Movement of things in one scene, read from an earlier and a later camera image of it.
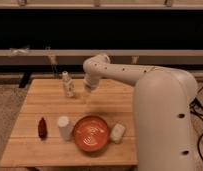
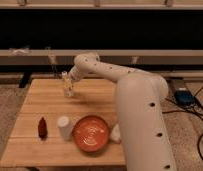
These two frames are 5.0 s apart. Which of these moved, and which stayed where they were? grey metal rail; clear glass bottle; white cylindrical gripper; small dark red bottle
Moved: white cylindrical gripper
Stayed: clear glass bottle; small dark red bottle; grey metal rail
